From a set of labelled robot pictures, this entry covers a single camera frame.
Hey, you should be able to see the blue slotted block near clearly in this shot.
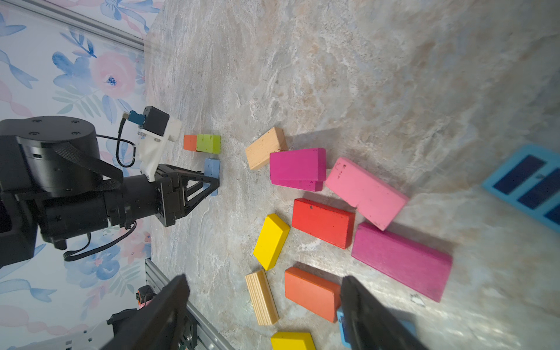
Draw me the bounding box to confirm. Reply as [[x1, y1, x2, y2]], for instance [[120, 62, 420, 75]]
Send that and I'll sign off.
[[336, 307, 418, 349]]

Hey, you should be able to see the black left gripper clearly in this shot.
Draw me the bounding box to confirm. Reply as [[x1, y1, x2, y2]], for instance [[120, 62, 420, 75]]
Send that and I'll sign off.
[[104, 164, 220, 228]]

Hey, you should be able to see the striped natural wood block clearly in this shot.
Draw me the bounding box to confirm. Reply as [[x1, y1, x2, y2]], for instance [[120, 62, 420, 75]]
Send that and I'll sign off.
[[245, 269, 279, 326]]

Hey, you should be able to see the magenta block on pile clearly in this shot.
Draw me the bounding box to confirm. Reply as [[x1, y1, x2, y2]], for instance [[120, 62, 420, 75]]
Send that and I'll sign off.
[[270, 148, 326, 192]]

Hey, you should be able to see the aluminium front rail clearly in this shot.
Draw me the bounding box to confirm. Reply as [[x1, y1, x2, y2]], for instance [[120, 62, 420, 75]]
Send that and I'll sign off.
[[145, 258, 235, 350]]

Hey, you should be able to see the red block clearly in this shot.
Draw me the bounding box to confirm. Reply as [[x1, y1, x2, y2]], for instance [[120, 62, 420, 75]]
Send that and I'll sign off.
[[292, 198, 355, 249]]

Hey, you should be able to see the green block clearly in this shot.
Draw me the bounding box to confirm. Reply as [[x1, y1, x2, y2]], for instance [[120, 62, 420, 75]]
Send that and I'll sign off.
[[196, 134, 221, 155]]

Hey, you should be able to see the blue slotted block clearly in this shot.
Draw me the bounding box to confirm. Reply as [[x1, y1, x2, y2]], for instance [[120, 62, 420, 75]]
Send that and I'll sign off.
[[482, 144, 559, 232], [336, 307, 418, 349]]

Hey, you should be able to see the orange block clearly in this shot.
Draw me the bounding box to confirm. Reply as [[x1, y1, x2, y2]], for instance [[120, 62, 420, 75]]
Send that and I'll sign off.
[[284, 267, 341, 323], [183, 135, 197, 152]]

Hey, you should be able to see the light pink block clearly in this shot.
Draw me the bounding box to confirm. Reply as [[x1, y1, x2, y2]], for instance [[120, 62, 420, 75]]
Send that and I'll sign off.
[[325, 157, 409, 231]]

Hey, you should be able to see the blue slotted block far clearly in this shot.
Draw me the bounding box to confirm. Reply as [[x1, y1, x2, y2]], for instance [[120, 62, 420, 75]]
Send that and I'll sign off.
[[482, 144, 559, 232]]

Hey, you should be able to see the aluminium left corner post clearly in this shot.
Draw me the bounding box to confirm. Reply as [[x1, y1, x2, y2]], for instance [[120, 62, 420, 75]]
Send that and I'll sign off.
[[1, 0, 144, 51]]

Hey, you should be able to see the yellow block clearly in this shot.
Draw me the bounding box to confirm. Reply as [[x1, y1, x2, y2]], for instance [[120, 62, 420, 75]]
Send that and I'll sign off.
[[271, 332, 316, 350], [253, 214, 290, 271]]

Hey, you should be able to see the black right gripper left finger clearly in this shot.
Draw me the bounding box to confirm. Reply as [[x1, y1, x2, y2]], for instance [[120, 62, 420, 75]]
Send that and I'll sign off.
[[103, 274, 190, 350]]

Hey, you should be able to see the tan wooden block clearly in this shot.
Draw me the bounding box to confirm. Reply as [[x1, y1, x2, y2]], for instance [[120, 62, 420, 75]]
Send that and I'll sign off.
[[246, 127, 288, 170]]

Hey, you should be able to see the orange black tape measure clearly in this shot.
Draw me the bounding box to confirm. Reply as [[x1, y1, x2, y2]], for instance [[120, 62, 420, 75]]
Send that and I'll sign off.
[[136, 285, 157, 309]]

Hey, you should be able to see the light blue block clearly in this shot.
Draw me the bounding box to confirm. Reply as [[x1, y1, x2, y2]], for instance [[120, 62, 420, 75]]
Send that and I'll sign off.
[[204, 158, 220, 179]]

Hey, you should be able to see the yellow block front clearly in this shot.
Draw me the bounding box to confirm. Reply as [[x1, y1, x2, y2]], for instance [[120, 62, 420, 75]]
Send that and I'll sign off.
[[271, 332, 316, 350]]

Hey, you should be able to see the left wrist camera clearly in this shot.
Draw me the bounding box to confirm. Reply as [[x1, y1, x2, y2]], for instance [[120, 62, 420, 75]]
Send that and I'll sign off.
[[123, 106, 182, 182]]

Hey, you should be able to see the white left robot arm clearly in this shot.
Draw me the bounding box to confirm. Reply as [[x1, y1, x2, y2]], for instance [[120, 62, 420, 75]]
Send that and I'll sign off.
[[1, 114, 220, 349]]

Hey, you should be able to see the magenta block flat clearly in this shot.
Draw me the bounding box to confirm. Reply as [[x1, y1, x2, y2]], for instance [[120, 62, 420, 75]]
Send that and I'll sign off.
[[351, 223, 453, 303]]

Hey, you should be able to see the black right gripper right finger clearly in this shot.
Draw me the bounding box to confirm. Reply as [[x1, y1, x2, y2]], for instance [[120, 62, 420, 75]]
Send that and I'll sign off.
[[341, 276, 426, 349]]

